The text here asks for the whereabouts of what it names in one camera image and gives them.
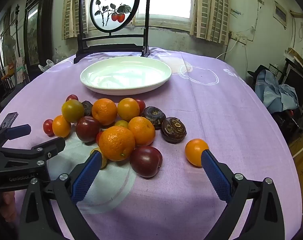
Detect smooth small orange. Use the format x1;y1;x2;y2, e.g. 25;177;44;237
185;138;209;167
117;98;140;122
52;115;72;138

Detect dark red plum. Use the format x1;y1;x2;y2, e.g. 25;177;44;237
130;146;163;178
76;116;101;143

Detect beige checked curtain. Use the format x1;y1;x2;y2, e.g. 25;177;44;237
61;0;89;40
190;0;230;46

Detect photo card of woman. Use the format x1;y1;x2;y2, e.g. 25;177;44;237
0;112;18;128

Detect window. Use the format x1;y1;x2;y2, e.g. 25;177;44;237
86;0;195;28

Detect white wall frame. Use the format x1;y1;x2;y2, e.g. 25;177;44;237
273;0;288;29

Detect white cable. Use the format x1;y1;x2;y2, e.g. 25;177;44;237
215;40;238;60

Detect round painted table screen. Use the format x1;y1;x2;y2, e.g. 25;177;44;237
73;0;152;64

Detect dark wooden cabinet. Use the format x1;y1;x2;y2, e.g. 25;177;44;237
23;0;57;68

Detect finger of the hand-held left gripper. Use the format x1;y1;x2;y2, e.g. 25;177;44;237
0;137;66;161
0;124;32;153

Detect blue clothes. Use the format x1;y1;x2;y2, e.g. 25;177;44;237
255;69;299;113

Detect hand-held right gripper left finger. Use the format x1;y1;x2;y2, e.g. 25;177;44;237
18;151;103;240

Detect person's left hand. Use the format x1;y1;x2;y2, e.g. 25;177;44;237
0;191;17;222

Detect purple tablecloth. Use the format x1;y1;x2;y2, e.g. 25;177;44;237
0;46;303;240

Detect black hat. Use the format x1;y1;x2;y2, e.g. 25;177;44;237
247;65;269;80

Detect bumpy orange mandarin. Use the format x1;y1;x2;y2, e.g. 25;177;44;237
99;126;136;162
92;98;117;126
127;116;156;147

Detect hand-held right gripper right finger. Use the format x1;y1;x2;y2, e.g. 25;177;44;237
201;149;285;240

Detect white plastic bag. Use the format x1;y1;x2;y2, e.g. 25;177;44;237
38;59;55;72

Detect greenish orange tangerine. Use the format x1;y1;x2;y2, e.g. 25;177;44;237
61;99;85;123

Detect dark water chestnut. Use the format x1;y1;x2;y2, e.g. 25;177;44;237
81;100;94;117
160;117;187;144
141;106;167;130

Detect white wall socket strip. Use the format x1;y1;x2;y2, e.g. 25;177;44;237
229;32;248;45

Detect white oval plate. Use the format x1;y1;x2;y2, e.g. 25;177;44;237
80;56;172;96

